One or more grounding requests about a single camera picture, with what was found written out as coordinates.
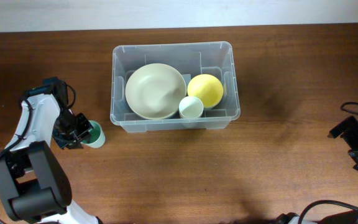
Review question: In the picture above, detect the beige plate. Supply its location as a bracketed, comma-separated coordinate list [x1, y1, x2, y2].
[125, 63, 186, 120]

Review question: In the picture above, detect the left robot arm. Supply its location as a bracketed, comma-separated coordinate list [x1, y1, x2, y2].
[0, 87, 101, 223]

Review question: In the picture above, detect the clear plastic storage container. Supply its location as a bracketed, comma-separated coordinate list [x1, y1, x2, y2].
[110, 41, 241, 133]

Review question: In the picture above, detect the mint green plastic cup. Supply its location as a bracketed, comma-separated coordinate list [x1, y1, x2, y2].
[81, 120, 106, 148]

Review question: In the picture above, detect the cream plastic cup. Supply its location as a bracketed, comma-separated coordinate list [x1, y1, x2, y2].
[179, 96, 204, 119]

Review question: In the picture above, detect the white plastic bowl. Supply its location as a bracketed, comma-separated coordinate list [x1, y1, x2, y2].
[204, 102, 221, 110]

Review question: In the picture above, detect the yellow plastic bowl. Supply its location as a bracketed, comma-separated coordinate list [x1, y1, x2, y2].
[187, 74, 224, 108]

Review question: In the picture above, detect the white label in container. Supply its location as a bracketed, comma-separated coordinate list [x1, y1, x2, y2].
[182, 74, 191, 85]

